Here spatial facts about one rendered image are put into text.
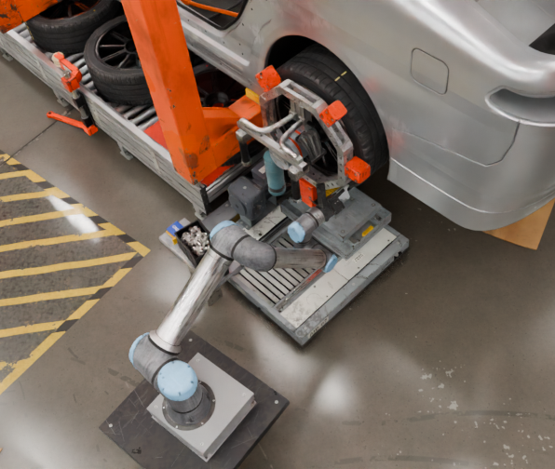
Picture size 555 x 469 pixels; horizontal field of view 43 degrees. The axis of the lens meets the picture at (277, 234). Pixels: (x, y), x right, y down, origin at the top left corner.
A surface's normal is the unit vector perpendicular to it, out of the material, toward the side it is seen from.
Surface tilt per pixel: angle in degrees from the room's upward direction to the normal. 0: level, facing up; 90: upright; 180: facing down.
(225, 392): 0
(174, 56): 90
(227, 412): 0
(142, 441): 0
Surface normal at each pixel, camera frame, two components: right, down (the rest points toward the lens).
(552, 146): 0.23, 0.75
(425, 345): -0.10, -0.59
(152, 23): 0.69, 0.54
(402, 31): -0.72, 0.50
